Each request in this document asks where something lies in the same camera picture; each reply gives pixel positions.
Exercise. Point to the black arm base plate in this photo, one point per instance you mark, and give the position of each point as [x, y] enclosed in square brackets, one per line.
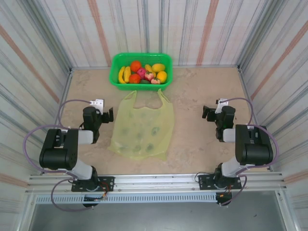
[204, 180]
[107, 183]

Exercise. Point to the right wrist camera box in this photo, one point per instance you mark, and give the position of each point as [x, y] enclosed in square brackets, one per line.
[222, 101]

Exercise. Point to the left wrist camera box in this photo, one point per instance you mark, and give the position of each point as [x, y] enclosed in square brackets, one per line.
[98, 103]

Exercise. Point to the yellow-orange round fake fruit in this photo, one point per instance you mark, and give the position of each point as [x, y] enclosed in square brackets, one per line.
[162, 76]

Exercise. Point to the magenta red fake fruit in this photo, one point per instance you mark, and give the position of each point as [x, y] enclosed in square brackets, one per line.
[141, 72]

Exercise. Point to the black table clamp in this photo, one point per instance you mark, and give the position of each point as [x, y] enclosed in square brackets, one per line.
[223, 201]

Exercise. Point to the aluminium mounting rail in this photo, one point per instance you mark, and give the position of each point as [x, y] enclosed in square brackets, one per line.
[156, 180]

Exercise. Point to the yellow translucent plastic bag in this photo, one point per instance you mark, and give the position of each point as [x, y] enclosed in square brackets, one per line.
[144, 125]

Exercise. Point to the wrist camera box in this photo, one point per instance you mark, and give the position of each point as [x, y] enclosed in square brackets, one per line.
[98, 103]
[222, 101]

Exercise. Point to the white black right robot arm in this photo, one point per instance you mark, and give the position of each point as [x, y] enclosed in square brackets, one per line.
[255, 149]

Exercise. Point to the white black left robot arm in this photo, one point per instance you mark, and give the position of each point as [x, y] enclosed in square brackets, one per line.
[55, 156]

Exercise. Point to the green plastic basket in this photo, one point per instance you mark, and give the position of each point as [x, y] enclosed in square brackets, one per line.
[142, 55]

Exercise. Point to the pink fake peach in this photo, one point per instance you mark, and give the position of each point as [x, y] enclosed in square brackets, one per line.
[156, 81]
[149, 76]

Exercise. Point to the fake yellow banana bunch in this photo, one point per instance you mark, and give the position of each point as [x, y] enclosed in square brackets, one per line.
[122, 75]

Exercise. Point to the fake yellow mango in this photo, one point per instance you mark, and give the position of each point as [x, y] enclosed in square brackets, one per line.
[158, 67]

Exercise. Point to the orange round fake fruit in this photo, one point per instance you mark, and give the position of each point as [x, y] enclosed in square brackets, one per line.
[136, 65]

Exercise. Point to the green fake avocado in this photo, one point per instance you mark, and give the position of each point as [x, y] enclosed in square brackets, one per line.
[145, 81]

